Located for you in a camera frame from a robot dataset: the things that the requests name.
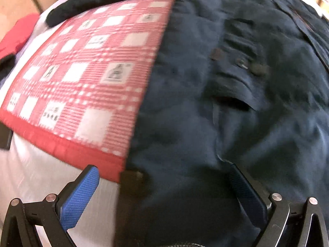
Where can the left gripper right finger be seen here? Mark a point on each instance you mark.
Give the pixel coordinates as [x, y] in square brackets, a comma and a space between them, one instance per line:
[281, 222]

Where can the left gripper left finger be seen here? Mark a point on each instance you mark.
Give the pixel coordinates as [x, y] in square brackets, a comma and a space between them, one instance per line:
[55, 213]

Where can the navy blue padded jacket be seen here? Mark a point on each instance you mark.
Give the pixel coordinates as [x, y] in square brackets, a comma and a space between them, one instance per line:
[234, 81]

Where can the red white checkered blanket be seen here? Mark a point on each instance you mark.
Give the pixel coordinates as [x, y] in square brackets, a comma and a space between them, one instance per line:
[78, 96]

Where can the red orange puffer jacket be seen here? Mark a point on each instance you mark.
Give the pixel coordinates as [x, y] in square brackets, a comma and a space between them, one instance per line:
[18, 35]

